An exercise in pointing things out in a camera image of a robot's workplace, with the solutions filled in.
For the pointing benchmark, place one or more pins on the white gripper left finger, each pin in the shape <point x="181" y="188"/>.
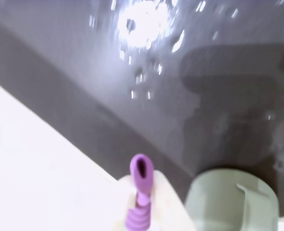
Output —
<point x="121" y="199"/>

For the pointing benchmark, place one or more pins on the dark grey glossy mat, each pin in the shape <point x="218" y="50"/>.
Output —
<point x="84" y="60"/>

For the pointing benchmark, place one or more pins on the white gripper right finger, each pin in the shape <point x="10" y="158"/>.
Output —
<point x="170" y="209"/>

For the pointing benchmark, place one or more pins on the pale green cup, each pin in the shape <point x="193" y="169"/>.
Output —
<point x="216" y="202"/>

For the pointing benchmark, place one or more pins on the purple ribbed pen grip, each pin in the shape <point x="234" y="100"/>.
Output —
<point x="141" y="178"/>

